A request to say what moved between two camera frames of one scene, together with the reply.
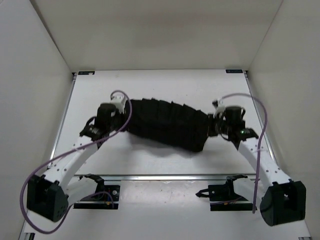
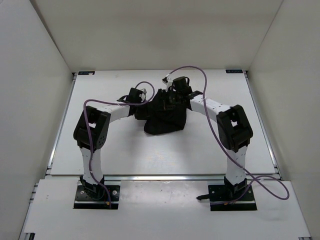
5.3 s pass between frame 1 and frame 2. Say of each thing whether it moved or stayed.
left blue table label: stayed
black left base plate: stayed
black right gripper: moved
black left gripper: moved
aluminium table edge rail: stayed
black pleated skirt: moved
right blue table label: stayed
